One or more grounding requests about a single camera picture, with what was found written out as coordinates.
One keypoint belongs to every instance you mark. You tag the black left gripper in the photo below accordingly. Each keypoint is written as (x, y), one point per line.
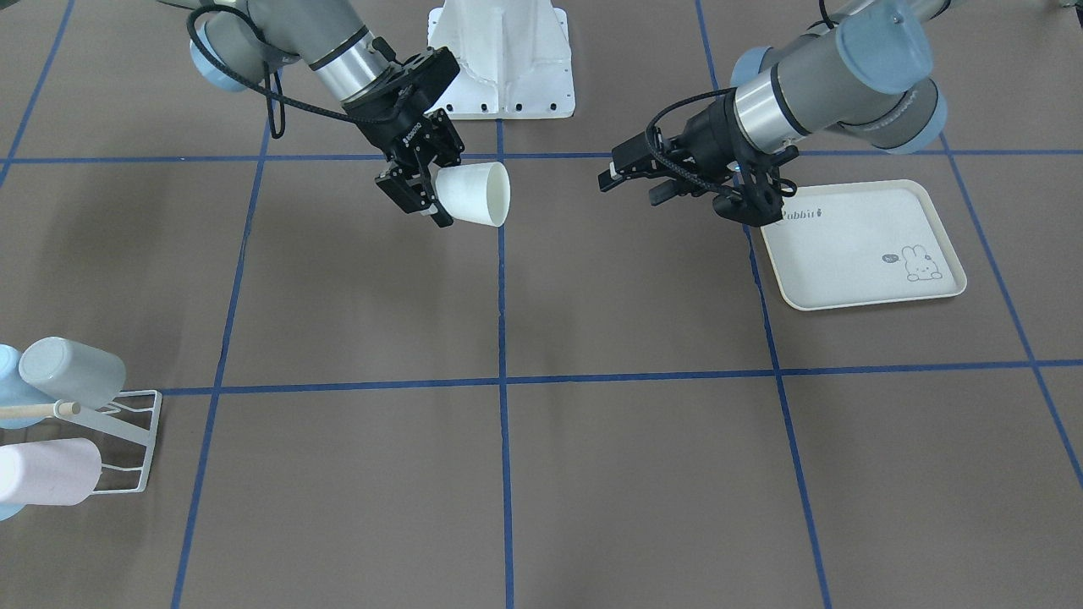
(706, 131)

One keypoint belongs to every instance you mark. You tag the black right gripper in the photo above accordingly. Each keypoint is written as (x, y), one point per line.
(396, 128)

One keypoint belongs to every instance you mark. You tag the cream white plastic cup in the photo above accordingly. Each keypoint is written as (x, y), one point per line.
(479, 193)

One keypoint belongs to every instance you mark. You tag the grey plastic cup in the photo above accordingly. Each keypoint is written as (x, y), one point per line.
(72, 371)

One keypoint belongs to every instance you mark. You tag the pink plastic cup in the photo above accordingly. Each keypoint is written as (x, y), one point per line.
(60, 472)

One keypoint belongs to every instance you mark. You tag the light blue plastic cup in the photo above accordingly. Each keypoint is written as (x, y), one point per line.
(9, 510)

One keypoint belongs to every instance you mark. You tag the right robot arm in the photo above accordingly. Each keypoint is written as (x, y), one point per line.
(243, 45)

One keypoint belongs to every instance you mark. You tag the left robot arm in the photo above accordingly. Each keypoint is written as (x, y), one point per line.
(863, 71)

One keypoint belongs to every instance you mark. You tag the cream rabbit print tray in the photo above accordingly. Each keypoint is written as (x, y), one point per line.
(852, 245)

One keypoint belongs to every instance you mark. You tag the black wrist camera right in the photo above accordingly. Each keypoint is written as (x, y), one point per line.
(431, 73)

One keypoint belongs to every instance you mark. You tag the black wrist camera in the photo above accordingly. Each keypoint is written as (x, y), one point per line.
(757, 200)
(431, 73)

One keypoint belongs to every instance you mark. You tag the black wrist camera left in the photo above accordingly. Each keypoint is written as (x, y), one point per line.
(757, 200)

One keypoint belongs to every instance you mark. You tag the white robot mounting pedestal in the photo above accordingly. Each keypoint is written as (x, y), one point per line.
(514, 57)

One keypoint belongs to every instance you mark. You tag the white wire cup rack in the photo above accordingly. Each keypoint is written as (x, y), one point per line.
(133, 416)

